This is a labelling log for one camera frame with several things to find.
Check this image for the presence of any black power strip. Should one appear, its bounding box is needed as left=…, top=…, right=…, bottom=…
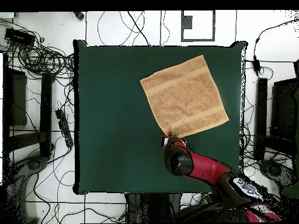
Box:
left=55, top=108, right=74, bottom=149

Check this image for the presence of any black inline power adapter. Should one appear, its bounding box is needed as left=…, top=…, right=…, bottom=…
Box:
left=253, top=55, right=262, bottom=74

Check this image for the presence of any thick black cable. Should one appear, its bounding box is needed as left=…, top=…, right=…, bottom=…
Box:
left=127, top=10, right=150, bottom=47

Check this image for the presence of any black rectangular box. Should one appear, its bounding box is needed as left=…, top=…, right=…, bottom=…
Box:
left=4, top=27, right=36, bottom=47

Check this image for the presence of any black stand frame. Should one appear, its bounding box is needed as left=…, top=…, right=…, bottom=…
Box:
left=2, top=52, right=56, bottom=162
left=253, top=59, right=299, bottom=162

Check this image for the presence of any dark green object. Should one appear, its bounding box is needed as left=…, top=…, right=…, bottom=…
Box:
left=281, top=183, right=299, bottom=200

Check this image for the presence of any grey chair base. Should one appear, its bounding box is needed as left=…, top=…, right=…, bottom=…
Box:
left=258, top=159, right=298, bottom=187
left=0, top=155, right=48, bottom=223

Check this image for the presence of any grey floor frame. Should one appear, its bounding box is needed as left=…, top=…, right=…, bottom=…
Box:
left=180, top=10, right=216, bottom=43

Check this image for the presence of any tan terry towel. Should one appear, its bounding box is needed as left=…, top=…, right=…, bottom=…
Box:
left=139, top=54, right=230, bottom=139

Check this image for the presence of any dark green table cloth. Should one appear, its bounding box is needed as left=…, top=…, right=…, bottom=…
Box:
left=72, top=39, right=248, bottom=195

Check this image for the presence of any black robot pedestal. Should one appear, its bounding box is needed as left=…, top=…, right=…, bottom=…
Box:
left=124, top=192, right=185, bottom=223

